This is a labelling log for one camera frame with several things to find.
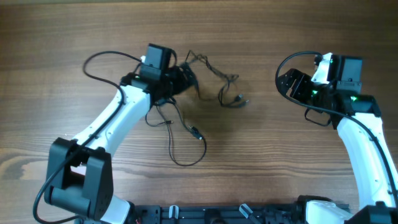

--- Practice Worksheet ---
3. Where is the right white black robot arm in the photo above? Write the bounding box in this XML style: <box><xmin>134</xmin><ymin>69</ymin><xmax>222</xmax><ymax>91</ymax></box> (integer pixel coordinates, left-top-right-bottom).
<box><xmin>275</xmin><ymin>51</ymin><xmax>397</xmax><ymax>223</ymax></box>

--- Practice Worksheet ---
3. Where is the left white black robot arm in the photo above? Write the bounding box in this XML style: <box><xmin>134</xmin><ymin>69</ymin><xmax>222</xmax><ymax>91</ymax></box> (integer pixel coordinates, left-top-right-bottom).
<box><xmin>33</xmin><ymin>44</ymin><xmax>197</xmax><ymax>223</ymax></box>

